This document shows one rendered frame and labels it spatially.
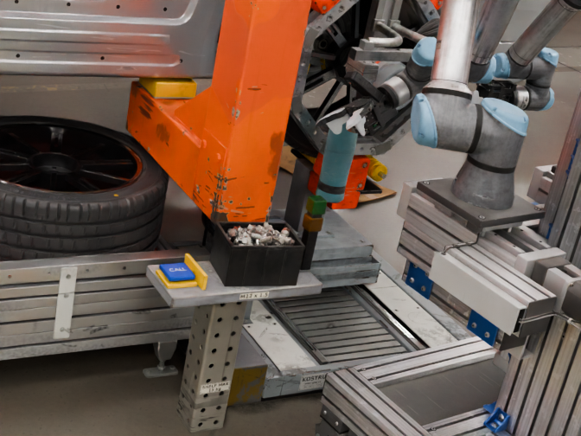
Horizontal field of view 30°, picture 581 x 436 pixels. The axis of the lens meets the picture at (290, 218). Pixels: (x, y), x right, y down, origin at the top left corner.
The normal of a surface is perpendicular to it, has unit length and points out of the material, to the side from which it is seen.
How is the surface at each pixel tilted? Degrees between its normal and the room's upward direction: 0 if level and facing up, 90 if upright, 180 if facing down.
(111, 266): 90
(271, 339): 0
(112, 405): 0
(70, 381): 0
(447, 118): 66
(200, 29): 90
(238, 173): 90
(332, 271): 90
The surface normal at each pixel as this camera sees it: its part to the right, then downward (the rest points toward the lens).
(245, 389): 0.47, 0.44
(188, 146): -0.87, 0.05
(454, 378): 0.18, -0.90
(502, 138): 0.04, 0.41
